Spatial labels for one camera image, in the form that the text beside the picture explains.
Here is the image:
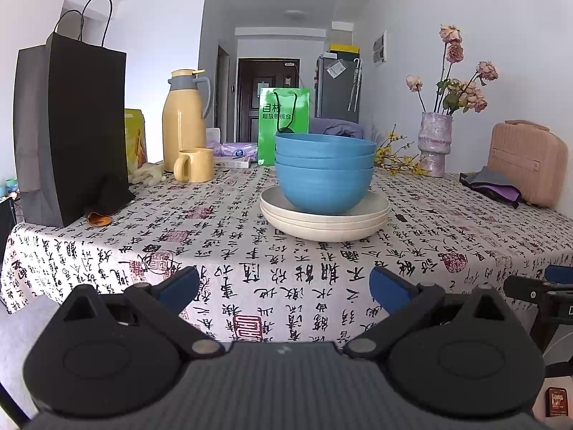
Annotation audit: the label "cream plate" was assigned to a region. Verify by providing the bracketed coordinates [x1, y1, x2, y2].
[260, 207, 390, 233]
[263, 217, 388, 243]
[260, 185, 390, 224]

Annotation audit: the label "black paper bag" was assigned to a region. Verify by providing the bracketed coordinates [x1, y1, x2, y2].
[13, 0, 130, 229]

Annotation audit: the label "blue bowl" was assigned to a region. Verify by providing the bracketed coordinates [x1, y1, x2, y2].
[274, 152, 376, 172]
[274, 133, 377, 159]
[275, 163, 375, 216]

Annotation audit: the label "hanging umbrellas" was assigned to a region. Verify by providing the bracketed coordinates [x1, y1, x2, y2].
[348, 58, 363, 113]

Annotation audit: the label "grey refrigerator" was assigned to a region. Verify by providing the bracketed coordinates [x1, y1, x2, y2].
[315, 54, 363, 124]

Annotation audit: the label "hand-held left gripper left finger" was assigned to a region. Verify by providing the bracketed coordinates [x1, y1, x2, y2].
[62, 266, 227, 360]

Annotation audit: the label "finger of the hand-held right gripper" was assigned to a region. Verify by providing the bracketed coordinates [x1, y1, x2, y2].
[543, 264, 573, 284]
[503, 275, 573, 306]

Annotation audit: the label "purple tissue packet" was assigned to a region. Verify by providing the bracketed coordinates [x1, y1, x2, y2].
[221, 142, 260, 160]

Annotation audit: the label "grey and purple cloth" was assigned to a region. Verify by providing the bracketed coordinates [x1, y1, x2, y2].
[458, 166, 524, 209]

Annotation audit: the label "dried pink roses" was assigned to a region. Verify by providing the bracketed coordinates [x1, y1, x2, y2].
[405, 23, 499, 115]

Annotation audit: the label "wall electrical panel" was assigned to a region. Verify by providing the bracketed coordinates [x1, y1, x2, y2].
[371, 31, 388, 66]

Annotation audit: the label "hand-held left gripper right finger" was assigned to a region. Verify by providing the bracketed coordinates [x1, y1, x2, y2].
[343, 265, 509, 360]

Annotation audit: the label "pink hard case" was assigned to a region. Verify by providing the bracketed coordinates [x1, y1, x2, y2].
[486, 119, 569, 209]

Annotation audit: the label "chair with purple cloth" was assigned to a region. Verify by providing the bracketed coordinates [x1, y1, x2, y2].
[308, 117, 366, 140]

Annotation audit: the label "dark wooden door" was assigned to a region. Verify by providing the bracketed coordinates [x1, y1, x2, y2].
[237, 58, 300, 142]

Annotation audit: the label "yellow thermos jug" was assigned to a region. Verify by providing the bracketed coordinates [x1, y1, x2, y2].
[162, 69, 212, 173]

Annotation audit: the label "yellow printed box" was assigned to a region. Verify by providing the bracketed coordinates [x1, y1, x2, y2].
[124, 108, 148, 176]

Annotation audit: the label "purple ceramic vase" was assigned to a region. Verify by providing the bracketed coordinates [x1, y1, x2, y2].
[418, 111, 454, 178]

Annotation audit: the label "green paper bag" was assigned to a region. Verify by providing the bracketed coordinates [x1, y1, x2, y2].
[257, 87, 311, 167]

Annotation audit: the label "yellow mug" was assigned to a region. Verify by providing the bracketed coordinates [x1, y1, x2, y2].
[173, 147, 215, 184]

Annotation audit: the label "white booklet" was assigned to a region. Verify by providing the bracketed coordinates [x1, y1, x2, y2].
[213, 155, 252, 169]

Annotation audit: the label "dark red packet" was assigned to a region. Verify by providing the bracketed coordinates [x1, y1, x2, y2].
[546, 386, 569, 418]

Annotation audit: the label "yellow flower branch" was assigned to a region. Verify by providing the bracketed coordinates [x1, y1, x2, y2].
[373, 130, 431, 177]

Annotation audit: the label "black cloth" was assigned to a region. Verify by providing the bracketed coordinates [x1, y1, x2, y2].
[87, 173, 138, 216]

